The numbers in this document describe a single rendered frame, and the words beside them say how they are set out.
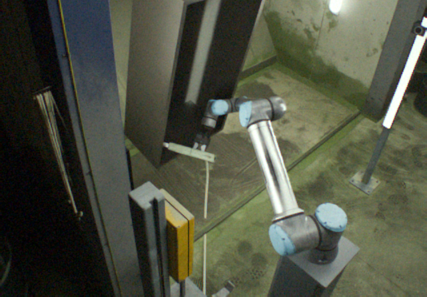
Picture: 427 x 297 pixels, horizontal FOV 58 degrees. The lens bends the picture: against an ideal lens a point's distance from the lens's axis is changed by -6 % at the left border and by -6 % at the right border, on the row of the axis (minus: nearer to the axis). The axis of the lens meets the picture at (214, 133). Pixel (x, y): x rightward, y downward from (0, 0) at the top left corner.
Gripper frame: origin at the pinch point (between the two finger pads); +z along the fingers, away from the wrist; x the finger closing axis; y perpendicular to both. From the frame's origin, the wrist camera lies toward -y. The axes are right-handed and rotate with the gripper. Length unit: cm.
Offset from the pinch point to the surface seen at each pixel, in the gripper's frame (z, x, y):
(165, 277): 42, -42, -140
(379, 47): -143, -100, 96
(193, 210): 35.7, -0.3, 33.5
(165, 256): 36, -42, -148
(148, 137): -0.4, 26.6, -20.0
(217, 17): -82, 8, -27
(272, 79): -108, -8, 157
